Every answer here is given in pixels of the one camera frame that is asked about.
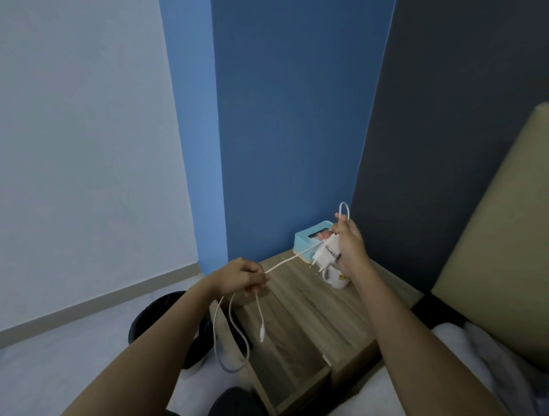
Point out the person's left hand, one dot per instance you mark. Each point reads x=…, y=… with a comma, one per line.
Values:
x=233, y=276

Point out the person's right hand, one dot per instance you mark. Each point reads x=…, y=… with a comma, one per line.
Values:
x=354, y=250

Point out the person's right thumb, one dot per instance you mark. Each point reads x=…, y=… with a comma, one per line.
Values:
x=342, y=223

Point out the person's left fingers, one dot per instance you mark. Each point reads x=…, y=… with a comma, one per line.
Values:
x=256, y=277

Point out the white charger adapter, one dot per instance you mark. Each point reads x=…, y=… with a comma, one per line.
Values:
x=327, y=253

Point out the person's right forearm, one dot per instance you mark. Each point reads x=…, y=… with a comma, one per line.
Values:
x=411, y=343

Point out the person's left forearm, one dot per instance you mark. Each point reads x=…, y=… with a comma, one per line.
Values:
x=150, y=355

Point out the light blue tissue box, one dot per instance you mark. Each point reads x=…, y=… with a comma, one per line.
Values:
x=305, y=241

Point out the white mug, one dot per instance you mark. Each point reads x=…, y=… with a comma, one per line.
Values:
x=339, y=280

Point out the wooden nightstand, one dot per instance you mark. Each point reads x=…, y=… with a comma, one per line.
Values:
x=309, y=317

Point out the black trash bin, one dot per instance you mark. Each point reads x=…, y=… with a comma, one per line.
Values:
x=152, y=315

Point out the person's black-clad knee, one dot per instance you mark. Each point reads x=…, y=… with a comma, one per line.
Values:
x=236, y=403

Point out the beige headboard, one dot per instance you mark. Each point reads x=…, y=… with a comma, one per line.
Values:
x=497, y=257

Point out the grey skirting board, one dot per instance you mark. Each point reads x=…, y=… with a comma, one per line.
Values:
x=98, y=302

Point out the white bed blanket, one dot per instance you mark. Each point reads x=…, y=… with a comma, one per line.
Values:
x=480, y=360

